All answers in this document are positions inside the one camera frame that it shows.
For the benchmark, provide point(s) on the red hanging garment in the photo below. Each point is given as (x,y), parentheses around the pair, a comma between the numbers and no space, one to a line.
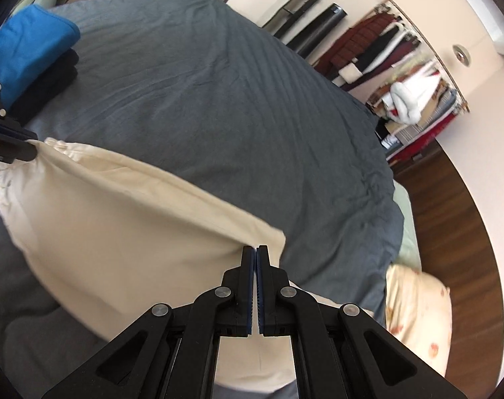
(415,147)

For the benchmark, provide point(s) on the black ladder stand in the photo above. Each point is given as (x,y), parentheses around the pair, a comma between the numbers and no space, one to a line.
(287,16)

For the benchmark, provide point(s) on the grey-blue duvet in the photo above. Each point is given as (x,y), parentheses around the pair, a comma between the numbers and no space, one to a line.
(193,88)

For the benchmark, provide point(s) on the black cylinder tower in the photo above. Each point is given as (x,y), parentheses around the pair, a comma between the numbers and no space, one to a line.
(308,39)

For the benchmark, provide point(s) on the cream white shorts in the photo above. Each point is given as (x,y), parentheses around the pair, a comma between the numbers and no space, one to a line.
(108,236)

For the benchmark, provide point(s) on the folded dark navy garment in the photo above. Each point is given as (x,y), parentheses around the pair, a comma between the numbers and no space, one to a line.
(51,83)

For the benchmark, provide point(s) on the cream floral pillow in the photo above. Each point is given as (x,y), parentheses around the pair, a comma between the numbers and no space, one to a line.
(418,312)

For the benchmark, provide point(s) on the pale green pillow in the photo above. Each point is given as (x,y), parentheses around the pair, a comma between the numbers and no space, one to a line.
(409,254)

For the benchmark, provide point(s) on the white hanging jacket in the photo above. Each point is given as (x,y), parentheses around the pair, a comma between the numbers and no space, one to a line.
(408,98)

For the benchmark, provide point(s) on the wooden clothes rack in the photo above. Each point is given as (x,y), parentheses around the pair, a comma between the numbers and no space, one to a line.
(463,102)

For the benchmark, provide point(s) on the wooden headboard panel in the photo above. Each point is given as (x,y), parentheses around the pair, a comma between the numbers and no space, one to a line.
(455,248)

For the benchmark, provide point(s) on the dark red plaid coat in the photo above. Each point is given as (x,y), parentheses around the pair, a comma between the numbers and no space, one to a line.
(353,42)

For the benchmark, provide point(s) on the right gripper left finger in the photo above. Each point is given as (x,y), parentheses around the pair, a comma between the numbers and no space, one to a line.
(169,352)

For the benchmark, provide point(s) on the folded bright blue garment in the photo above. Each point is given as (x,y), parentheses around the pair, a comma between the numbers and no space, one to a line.
(30,42)

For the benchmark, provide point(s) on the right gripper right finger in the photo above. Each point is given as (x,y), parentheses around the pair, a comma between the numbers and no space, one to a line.
(340,352)

